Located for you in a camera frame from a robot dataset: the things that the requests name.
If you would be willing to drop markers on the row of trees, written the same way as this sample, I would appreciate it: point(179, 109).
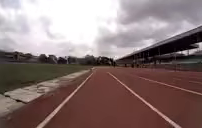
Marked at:
point(79, 60)

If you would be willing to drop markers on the red running track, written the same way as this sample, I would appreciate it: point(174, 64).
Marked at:
point(112, 100)

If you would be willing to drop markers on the roofed grandstand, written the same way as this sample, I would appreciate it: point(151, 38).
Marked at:
point(175, 50)

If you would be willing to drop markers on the grass field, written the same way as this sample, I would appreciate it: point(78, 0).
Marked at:
point(25, 74)

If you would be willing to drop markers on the pale concrete kerb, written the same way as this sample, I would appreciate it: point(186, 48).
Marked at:
point(25, 93)

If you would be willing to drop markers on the low building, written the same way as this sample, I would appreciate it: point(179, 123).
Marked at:
point(9, 56)

